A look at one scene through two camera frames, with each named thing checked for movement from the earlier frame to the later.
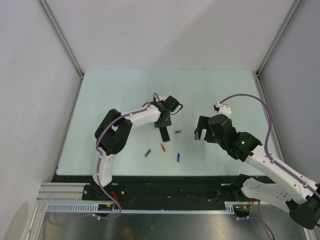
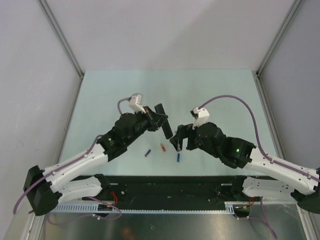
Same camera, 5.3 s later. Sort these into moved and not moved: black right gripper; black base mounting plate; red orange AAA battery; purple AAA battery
Moved: black right gripper
Not moved: black base mounting plate; red orange AAA battery; purple AAA battery
